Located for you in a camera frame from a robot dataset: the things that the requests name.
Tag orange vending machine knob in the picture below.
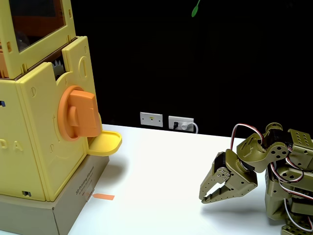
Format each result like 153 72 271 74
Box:
57 85 102 142

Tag yellow capsule vending machine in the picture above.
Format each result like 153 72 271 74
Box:
0 0 103 203

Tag orange tape arrow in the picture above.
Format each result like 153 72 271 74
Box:
92 192 115 201

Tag yellow dispensing tray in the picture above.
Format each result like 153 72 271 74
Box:
87 130 122 157

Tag brown cardboard box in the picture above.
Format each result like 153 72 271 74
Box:
0 154 110 235

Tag green leaf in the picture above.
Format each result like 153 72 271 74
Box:
191 0 201 18

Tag grey plastic gear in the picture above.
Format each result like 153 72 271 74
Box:
51 59 66 78

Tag red white black servo cable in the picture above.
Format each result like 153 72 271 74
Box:
268 156 306 194
231 123 266 150

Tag white plug with cable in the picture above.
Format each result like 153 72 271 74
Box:
180 121 199 135

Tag white wall power socket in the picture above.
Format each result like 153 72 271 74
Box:
168 115 195 132

